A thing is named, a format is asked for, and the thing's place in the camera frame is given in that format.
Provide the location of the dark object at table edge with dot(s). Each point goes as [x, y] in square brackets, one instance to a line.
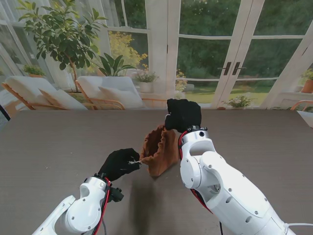
[3, 112]

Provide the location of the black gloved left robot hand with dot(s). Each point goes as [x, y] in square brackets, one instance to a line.
[117, 164]

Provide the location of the printed garden room backdrop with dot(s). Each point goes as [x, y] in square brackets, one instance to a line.
[207, 61]

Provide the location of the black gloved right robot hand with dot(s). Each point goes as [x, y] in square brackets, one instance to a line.
[183, 115]

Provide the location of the white paper sheet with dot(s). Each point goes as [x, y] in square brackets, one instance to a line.
[306, 117]

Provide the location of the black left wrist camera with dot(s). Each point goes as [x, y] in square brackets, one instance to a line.
[116, 194]

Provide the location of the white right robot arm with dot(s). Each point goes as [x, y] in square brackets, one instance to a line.
[227, 183]

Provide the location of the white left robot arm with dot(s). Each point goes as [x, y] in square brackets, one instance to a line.
[80, 208]

